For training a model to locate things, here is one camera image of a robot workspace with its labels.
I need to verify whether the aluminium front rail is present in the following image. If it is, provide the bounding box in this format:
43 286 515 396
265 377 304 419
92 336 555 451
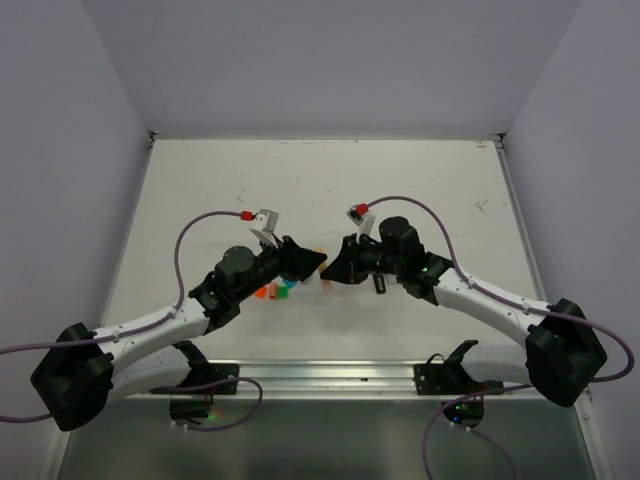
64 357 591 401

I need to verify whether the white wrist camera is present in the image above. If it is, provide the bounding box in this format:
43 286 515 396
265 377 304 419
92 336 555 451
347 203 376 239
249 209 279 247

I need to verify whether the orange-capped black highlighter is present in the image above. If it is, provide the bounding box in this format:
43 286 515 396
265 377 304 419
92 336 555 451
372 273 387 295

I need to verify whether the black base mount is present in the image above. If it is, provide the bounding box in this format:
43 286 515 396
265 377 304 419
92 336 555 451
169 341 240 427
413 340 504 429

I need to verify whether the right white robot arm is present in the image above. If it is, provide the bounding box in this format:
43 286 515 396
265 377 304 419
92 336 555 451
321 216 607 407

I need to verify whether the green highlighter cap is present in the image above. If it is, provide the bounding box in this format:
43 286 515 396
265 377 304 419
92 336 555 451
277 285 289 299

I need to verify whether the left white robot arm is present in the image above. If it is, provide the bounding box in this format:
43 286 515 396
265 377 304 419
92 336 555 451
31 236 327 431

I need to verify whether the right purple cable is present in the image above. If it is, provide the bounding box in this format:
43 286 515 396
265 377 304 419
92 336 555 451
347 195 636 480

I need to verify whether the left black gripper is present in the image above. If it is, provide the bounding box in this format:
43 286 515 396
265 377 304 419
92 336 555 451
234 231 326 302

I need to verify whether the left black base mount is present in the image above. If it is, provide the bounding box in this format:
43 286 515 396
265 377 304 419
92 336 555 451
169 341 240 427

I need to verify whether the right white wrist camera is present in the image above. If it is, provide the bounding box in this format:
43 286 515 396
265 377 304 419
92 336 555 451
347 203 376 239

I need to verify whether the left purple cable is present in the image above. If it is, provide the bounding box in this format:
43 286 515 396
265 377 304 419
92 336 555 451
0 209 264 432

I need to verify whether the purple cable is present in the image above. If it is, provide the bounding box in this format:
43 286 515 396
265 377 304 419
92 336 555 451
347 195 636 480
0 209 264 432

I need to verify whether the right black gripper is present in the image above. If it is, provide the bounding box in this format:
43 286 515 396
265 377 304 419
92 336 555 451
321 231 405 283

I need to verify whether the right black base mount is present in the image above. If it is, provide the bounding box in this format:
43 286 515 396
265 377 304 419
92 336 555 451
413 340 504 429

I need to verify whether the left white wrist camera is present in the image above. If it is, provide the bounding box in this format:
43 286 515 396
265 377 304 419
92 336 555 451
249 209 279 247

